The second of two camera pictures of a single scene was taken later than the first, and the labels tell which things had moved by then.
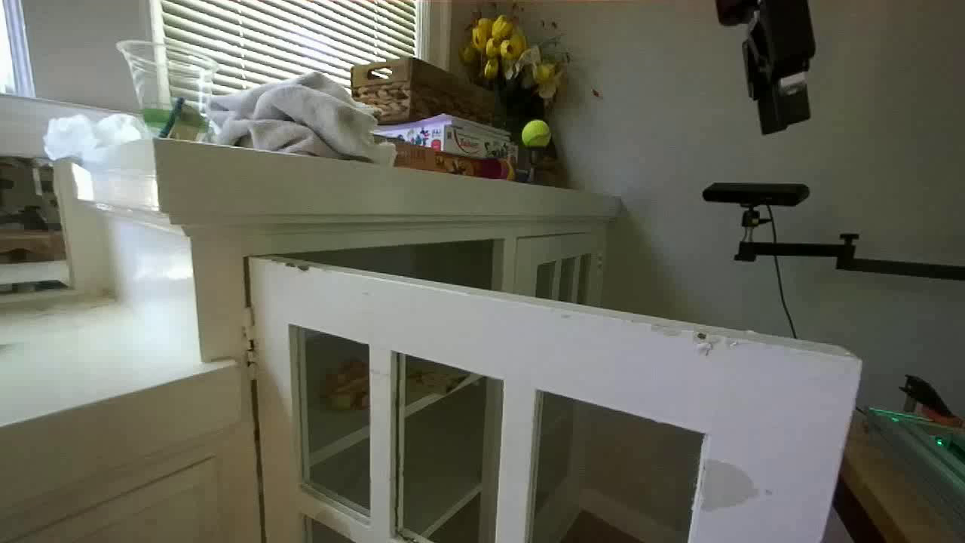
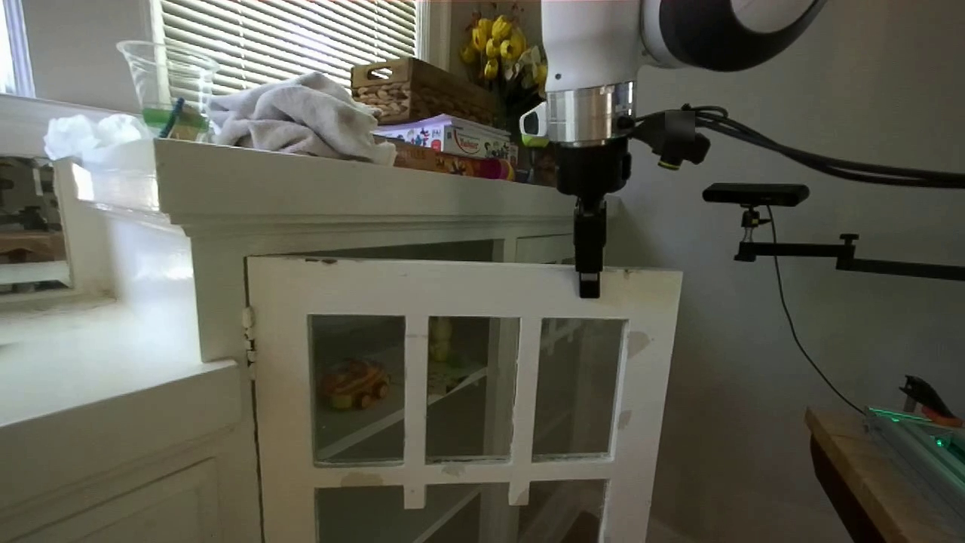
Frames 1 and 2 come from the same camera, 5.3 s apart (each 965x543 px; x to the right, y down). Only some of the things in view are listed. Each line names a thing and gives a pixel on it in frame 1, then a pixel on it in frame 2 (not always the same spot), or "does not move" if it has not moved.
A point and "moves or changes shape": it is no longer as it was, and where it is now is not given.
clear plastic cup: [171, 87] does not move
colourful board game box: [454, 137] does not move
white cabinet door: [415, 412] moves or changes shape
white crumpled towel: [307, 113] does not move
